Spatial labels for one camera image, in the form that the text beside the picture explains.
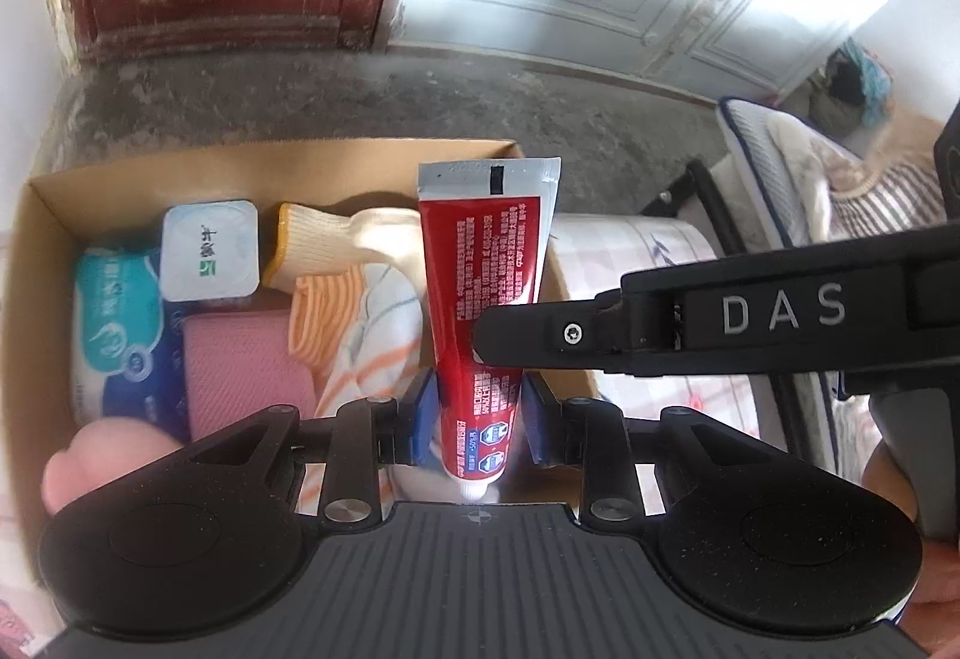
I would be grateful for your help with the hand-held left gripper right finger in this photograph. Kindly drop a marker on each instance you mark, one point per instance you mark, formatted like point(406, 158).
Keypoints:
point(536, 427)

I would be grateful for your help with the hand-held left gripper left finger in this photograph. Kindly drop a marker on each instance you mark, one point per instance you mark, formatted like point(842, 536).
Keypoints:
point(421, 419)

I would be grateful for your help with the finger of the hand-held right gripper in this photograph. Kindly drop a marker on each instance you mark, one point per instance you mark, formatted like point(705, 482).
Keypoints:
point(540, 333)

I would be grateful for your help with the checked cloth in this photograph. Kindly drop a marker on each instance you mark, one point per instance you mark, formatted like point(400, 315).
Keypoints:
point(892, 202)

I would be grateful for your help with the red toothpaste tube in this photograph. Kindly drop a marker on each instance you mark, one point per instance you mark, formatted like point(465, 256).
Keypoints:
point(480, 239)

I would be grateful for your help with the white yogurt cup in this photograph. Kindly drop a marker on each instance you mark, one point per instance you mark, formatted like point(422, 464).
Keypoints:
point(210, 250)

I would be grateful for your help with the white glove with yellow cuff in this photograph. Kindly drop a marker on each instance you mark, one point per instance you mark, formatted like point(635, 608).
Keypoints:
point(337, 239)

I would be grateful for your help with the blue white wet wipes packet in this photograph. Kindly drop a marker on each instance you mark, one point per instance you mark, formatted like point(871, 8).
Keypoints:
point(120, 329)

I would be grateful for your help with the pink plush toy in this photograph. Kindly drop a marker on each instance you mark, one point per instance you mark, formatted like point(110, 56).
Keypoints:
point(105, 456)

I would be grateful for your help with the person's right hand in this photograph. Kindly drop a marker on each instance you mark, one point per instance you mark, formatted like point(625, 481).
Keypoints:
point(889, 479)

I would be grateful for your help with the orange striped white cloth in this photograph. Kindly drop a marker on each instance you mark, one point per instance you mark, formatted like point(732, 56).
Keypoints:
point(367, 329)

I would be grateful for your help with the brown cardboard box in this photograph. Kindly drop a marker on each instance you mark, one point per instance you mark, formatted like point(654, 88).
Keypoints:
point(97, 194)

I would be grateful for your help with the pink knitted sponge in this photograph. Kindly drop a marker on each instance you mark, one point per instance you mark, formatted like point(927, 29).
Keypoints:
point(240, 367)

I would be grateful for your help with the dark and teal clothes heap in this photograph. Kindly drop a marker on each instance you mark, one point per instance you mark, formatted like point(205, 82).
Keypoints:
point(855, 82)

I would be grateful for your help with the white fleece blanket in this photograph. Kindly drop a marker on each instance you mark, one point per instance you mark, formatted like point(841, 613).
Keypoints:
point(817, 164)

